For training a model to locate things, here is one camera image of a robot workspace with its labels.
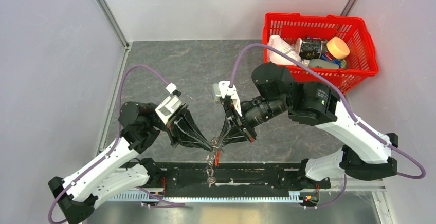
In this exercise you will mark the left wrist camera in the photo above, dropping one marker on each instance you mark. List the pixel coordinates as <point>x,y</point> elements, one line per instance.
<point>171,103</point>

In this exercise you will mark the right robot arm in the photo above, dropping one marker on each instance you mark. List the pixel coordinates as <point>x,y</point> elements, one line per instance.
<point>366,153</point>

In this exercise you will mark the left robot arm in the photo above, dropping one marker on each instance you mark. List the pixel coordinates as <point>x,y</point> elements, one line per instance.
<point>79,194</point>

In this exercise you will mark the dark printed can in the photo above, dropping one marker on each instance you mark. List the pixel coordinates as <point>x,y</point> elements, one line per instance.
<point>310,48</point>

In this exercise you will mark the keyring bunch with tags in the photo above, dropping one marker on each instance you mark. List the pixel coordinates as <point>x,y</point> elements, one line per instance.
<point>213,160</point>

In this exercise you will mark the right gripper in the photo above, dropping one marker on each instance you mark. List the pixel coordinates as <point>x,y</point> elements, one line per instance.
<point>234,132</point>

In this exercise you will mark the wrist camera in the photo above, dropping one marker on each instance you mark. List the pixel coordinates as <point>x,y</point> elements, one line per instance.
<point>222,90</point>
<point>171,103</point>

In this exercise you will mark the grey green pouch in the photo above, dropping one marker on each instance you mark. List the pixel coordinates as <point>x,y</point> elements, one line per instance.
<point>319,63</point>

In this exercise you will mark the jar with yellow lid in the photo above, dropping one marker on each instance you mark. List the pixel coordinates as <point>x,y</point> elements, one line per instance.
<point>335,51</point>

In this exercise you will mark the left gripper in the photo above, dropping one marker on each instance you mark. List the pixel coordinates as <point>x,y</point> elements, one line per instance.
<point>182,124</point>

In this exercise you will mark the red plastic basket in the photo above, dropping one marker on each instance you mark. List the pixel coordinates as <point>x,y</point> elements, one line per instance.
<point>361,62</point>

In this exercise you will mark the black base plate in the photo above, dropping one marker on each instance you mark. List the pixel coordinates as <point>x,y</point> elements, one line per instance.
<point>233,179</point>

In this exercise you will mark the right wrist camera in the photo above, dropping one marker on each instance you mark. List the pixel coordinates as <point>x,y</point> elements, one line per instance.
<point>222,90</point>

